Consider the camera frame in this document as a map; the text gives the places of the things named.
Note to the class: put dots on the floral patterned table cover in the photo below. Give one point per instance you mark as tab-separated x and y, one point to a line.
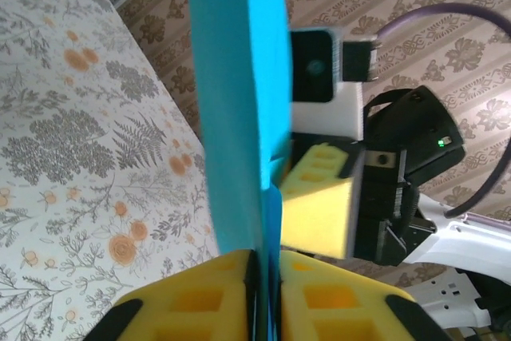
80	117

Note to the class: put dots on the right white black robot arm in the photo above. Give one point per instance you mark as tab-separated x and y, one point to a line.
459	237

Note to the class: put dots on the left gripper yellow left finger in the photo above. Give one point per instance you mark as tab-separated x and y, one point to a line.
179	305

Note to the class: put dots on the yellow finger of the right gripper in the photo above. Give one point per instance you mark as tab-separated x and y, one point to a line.
319	217

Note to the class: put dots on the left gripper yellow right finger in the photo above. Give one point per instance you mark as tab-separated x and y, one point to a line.
339	309

